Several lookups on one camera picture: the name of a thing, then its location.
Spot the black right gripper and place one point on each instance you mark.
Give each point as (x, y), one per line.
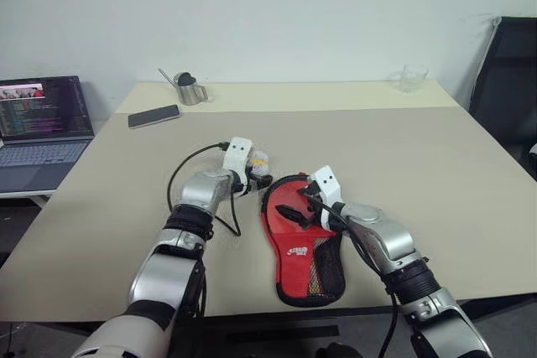
(315, 215)

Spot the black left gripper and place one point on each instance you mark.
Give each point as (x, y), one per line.
(252, 184)

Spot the black red paddle case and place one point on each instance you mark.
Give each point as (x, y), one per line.
(293, 270)

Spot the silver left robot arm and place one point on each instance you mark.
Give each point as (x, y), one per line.
(197, 190)

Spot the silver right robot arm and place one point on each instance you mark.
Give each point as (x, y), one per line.
(386, 236)

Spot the steel watering can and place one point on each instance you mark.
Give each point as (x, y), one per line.
(191, 91)

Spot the black smartphone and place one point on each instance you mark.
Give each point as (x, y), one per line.
(154, 116)

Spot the clear glass cup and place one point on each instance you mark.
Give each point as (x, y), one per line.
(409, 80)

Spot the open grey laptop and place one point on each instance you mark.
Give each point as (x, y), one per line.
(38, 157)

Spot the black chair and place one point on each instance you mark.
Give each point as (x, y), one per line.
(512, 81)

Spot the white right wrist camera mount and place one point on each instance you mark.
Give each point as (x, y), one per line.
(329, 184)

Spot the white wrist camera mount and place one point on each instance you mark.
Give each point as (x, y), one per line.
(236, 157)
(329, 184)

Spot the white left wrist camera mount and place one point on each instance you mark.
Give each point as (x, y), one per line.
(236, 157)

